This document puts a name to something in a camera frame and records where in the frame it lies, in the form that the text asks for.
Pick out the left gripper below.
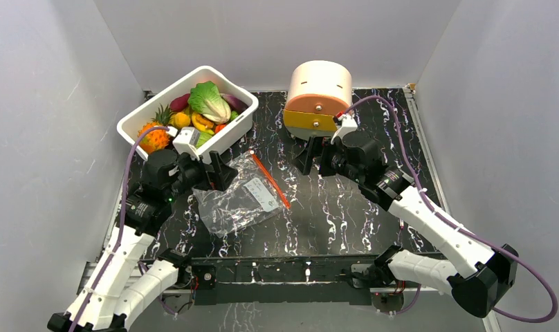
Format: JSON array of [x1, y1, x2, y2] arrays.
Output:
[[165, 148, 237, 201]]

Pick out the clear zip top bag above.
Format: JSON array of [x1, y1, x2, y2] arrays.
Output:
[[193, 150, 291, 238]]

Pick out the green toy cabbage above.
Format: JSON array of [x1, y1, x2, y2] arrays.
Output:
[[188, 81, 231, 125]]

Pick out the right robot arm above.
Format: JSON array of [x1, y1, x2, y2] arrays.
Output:
[[293, 131, 517, 318]]

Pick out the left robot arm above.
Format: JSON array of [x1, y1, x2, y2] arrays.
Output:
[[47, 149, 238, 331]]

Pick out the yellow toy fruit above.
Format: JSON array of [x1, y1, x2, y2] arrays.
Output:
[[169, 112, 192, 129]]

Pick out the round drawer cabinet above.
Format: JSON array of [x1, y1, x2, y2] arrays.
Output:
[[283, 60, 352, 140]]

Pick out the purple toy onion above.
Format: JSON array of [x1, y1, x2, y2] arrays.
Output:
[[220, 93, 248, 113]]

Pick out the toy pineapple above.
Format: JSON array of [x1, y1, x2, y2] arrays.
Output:
[[138, 104, 172, 154]]

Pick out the purple toy sweet potato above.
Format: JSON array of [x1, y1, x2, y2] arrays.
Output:
[[169, 93, 190, 113]]

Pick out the white plastic bin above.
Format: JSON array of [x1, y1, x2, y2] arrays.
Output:
[[117, 66, 259, 164]]

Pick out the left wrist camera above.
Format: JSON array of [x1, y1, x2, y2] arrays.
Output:
[[173, 127, 201, 160]]

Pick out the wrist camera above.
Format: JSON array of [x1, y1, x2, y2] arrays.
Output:
[[173, 127, 201, 160], [331, 113, 358, 144]]

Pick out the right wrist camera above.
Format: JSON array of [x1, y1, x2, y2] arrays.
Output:
[[331, 113, 358, 144]]

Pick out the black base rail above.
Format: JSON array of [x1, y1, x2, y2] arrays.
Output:
[[162, 255, 417, 306]]

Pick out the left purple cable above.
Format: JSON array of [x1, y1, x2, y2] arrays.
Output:
[[68, 126, 180, 332]]

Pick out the purple cable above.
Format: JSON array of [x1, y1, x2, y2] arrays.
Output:
[[345, 95, 559, 324], [68, 126, 180, 332]]

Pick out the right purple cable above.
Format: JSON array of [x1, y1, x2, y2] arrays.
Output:
[[345, 95, 559, 324]]

